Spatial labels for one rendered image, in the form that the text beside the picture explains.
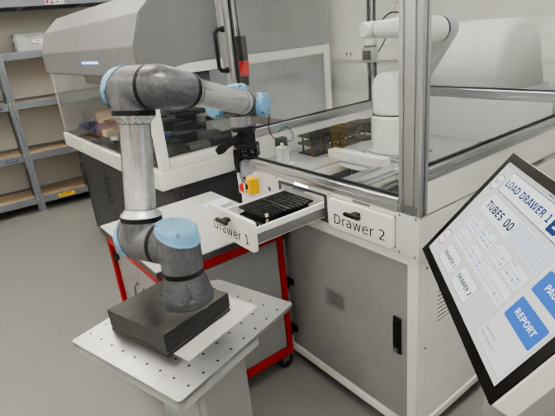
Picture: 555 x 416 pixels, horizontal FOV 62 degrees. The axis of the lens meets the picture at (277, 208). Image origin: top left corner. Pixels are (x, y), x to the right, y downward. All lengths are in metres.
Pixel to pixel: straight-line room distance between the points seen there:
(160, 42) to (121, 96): 1.07
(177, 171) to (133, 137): 1.12
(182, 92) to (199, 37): 1.21
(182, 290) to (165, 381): 0.24
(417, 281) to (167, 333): 0.79
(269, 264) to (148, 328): 0.83
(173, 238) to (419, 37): 0.83
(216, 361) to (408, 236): 0.69
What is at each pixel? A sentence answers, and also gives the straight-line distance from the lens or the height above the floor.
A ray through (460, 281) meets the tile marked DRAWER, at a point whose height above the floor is 1.00.
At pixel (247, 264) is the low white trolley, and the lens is 1.90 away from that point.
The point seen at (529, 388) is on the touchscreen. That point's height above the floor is 0.99.
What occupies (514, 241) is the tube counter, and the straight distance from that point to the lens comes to 0.97.
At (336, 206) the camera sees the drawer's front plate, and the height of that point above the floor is 0.91.
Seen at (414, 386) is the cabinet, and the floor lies 0.29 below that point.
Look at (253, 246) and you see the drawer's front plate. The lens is 1.55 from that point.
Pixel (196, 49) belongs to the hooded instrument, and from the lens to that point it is 2.41.
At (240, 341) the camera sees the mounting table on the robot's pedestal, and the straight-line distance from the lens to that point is 1.26.
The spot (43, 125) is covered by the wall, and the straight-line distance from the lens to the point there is 5.65.
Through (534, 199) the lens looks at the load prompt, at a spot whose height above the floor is 1.16.
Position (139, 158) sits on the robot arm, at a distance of 1.30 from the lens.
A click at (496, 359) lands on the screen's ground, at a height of 1.00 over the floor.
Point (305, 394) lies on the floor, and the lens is 2.20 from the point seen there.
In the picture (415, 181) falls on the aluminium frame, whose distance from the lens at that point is 1.41.
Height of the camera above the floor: 1.51
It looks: 21 degrees down
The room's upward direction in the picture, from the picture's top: 6 degrees counter-clockwise
